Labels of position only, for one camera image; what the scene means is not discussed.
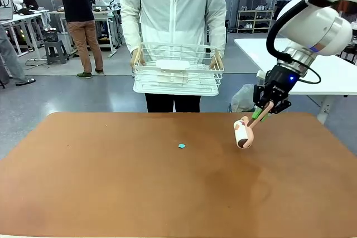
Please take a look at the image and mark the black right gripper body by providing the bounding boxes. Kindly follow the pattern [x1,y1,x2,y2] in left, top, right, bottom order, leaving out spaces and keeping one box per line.
[263,64,304,103]

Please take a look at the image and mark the peach lint roller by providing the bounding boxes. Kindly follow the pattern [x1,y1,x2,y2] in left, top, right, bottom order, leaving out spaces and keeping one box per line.
[233,101,276,150]

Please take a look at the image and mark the white wire dish rack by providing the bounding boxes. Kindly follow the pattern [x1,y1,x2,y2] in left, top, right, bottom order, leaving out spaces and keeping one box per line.
[131,41,225,98]

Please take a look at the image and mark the person's left forearm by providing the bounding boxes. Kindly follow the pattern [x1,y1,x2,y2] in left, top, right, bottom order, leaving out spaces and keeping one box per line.
[209,12,227,55]

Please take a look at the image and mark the person's right forearm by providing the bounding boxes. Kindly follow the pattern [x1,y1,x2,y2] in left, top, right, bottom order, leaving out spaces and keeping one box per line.
[122,12,143,54]

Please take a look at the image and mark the person's left hand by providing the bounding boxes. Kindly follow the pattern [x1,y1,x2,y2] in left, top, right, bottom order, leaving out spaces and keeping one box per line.
[209,50,225,71]

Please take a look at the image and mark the person's right hand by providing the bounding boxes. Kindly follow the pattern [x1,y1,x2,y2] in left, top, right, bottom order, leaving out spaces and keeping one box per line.
[129,48,147,69]

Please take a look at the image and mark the clear plastic bag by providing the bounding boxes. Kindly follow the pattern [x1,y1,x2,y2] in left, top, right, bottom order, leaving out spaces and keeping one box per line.
[230,84,258,114]

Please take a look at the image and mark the large white table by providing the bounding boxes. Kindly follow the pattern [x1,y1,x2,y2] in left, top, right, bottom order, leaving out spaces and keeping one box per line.
[234,38,357,125]

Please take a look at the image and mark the wooden shoe rack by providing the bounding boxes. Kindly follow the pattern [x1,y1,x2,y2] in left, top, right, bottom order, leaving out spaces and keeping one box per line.
[236,9,276,34]

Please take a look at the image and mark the black bags pile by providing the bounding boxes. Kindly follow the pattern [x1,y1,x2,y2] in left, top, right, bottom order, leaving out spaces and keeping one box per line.
[274,0,293,17]

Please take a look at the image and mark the person's black trousers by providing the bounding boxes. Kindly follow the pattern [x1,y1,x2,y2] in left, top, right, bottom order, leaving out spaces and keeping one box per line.
[144,93,202,114]

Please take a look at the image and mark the person in white jacket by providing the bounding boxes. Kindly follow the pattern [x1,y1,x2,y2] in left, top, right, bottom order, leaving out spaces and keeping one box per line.
[120,0,228,61]

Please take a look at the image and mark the white background desk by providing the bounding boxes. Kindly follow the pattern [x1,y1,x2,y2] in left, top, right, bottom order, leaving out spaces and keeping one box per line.
[0,9,50,61]
[48,8,122,55]

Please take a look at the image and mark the man in brown trousers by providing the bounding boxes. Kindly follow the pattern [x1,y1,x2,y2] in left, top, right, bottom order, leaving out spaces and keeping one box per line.
[51,0,105,79]

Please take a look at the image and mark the grey plastic stool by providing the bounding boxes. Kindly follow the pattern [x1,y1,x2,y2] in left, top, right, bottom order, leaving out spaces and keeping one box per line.
[43,40,70,65]

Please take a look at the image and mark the black mesh basket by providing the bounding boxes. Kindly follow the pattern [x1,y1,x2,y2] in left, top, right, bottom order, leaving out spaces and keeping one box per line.
[42,26,60,43]

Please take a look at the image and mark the man in grey jeans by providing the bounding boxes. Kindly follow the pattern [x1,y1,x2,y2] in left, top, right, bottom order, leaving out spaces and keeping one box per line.
[0,23,37,88]

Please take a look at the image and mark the thin black right gripper cable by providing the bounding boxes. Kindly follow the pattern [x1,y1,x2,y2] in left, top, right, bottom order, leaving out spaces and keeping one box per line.
[283,56,322,85]

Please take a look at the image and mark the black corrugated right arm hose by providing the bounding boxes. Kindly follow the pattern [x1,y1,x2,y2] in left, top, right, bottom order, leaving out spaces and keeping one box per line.
[266,0,357,64]

